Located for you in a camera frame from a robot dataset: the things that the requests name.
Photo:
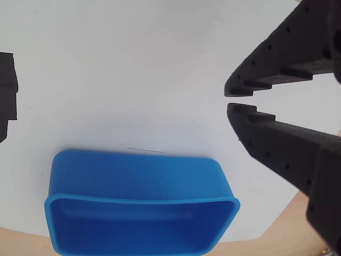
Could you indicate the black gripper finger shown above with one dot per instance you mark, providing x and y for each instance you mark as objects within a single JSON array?
[
  {"x": 290, "y": 48},
  {"x": 282, "y": 144}
]

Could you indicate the blue rectangular plastic bin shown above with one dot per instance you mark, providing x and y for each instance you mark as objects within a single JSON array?
[{"x": 133, "y": 173}]

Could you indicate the white rectangular board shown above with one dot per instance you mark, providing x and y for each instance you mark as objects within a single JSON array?
[{"x": 133, "y": 80}]

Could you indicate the black tape patch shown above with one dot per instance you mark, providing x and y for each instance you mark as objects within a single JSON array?
[{"x": 6, "y": 88}]

